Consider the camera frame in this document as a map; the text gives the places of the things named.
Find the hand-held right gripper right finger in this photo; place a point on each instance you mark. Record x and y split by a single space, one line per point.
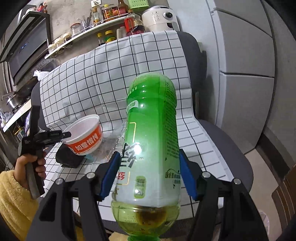
187 176

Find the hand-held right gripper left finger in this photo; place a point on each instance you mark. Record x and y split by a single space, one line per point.
111 176

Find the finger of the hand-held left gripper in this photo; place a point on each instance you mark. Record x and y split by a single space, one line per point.
57 134

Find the red instant noodle bowl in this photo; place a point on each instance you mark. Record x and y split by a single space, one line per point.
85 146

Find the green plastic bottle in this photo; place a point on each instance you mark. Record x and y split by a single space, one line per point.
150 115

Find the person's left hand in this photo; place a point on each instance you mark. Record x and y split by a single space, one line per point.
20 168

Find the black flat packet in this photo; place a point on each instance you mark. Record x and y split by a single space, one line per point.
67 157

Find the clear plastic packaging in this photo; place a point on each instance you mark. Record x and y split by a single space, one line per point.
104 150

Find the white kitchen counter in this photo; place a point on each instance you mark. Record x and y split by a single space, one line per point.
17 115

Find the crumpled clear plastic bags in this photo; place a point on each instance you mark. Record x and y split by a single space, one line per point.
5 118

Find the grey office chair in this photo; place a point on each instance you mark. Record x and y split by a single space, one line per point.
222 143

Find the steel cooking pot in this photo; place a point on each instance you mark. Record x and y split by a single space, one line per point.
11 100

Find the white plastic bag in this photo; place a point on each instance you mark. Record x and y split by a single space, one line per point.
41 74

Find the white checked cloth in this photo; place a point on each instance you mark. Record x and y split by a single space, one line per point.
104 69

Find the cream lid glass jar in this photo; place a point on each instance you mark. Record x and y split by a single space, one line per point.
59 44
51 48
67 39

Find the black range hood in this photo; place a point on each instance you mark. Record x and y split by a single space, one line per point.
25 46

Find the soy sauce bottle yellow cap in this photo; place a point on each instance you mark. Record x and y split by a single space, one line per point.
100 39

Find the large empty glass jar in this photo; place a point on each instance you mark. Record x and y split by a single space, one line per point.
75 29

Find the green label bottle yellow cap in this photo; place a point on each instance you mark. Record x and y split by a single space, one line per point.
109 37

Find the glass cup with utensils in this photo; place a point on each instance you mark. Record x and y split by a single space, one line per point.
86 23

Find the white vinegar jug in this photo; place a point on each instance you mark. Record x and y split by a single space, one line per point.
120 32

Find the yellow cap oil bottle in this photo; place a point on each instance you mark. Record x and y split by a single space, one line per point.
96 16

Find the white refrigerator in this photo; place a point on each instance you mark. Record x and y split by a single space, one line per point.
242 58

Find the large cooking oil bottle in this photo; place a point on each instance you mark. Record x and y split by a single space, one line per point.
131 22

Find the dark sauce bottle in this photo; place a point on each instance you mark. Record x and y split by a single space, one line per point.
121 8

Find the green plastic basket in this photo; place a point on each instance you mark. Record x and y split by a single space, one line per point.
137 3

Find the white air fryer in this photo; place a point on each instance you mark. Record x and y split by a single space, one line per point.
159 18

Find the white curved wall shelf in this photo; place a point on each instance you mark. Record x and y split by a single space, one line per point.
92 30

